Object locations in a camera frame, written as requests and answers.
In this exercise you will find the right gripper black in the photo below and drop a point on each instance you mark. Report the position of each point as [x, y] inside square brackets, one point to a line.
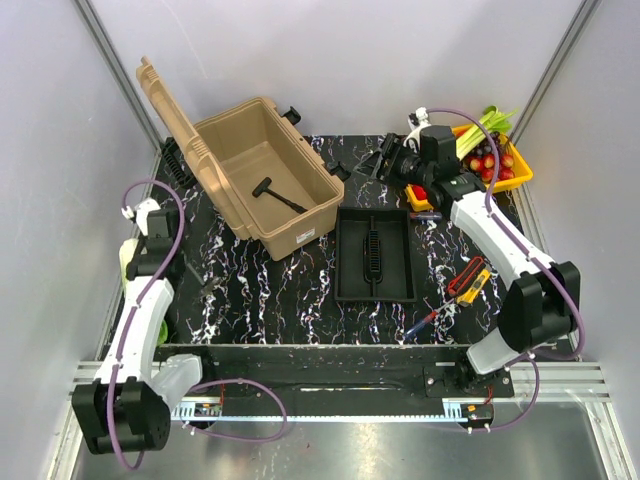
[392, 149]

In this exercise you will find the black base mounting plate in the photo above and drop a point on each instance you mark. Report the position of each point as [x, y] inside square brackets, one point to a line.
[334, 405]

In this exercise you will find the napa cabbage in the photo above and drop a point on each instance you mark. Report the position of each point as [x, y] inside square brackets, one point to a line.
[126, 253]

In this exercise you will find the dark grape bunch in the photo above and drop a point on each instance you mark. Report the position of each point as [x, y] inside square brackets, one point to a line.
[484, 148]

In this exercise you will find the red yellow cherry cluster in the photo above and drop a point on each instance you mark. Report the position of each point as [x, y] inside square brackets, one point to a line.
[485, 167]

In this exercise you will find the claw hammer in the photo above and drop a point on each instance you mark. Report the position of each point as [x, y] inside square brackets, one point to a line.
[207, 287]

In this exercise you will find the black marble pattern mat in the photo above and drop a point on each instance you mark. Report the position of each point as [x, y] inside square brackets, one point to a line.
[291, 301]

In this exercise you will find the leek with green leaves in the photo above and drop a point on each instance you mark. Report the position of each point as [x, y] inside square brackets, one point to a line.
[493, 120]

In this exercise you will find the black tool box tray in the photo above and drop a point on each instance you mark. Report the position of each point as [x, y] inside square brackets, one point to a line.
[373, 256]

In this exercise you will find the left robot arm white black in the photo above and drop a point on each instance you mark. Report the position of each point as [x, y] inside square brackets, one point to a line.
[127, 407]

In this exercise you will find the red apple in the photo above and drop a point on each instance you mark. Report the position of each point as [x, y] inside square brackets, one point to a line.
[419, 193]

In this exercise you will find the tan plastic tool box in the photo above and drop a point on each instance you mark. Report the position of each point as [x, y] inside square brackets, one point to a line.
[231, 152]

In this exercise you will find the yellow plastic tray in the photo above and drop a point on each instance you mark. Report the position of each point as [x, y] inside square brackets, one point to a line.
[523, 172]

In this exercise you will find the yellow utility knife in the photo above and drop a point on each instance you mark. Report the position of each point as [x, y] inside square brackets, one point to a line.
[468, 297]

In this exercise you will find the black rubber mallet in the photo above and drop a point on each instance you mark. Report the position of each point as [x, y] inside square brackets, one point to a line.
[264, 188]

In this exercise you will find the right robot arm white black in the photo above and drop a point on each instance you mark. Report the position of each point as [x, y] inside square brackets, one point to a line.
[542, 295]

